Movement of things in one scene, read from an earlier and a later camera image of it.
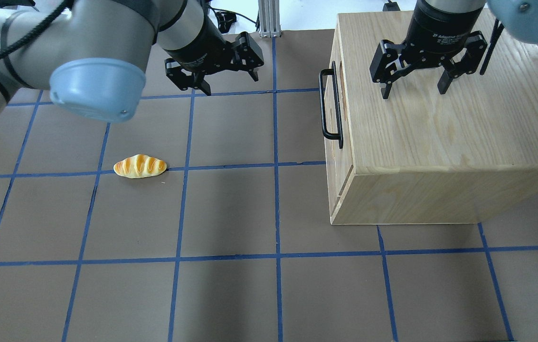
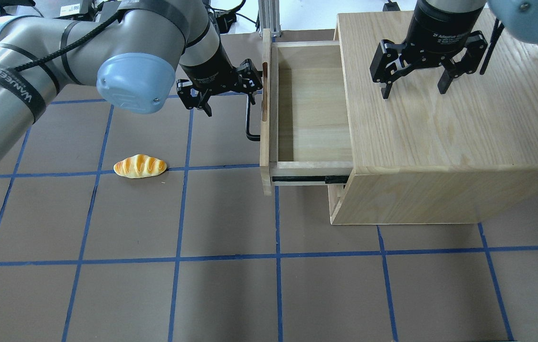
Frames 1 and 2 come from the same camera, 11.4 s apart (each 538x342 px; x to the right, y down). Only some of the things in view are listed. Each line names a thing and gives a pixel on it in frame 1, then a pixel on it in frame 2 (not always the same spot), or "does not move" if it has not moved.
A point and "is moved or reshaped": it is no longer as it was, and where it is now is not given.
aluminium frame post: (269, 18) does not move
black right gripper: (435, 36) does not move
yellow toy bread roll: (139, 166) does not move
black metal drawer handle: (331, 137) to (252, 137)
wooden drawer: (339, 163) is moved or reshaped
